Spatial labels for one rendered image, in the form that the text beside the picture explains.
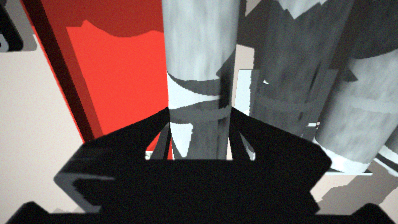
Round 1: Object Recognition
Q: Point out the red scrap tray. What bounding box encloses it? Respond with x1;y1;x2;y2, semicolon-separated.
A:
20;0;169;143

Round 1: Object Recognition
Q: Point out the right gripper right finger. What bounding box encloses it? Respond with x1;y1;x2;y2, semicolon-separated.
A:
229;107;333;192

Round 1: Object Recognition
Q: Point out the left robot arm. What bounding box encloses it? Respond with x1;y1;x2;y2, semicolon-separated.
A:
0;4;23;52

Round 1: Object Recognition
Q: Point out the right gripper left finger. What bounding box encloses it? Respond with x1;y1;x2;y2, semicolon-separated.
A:
70;107;171;159

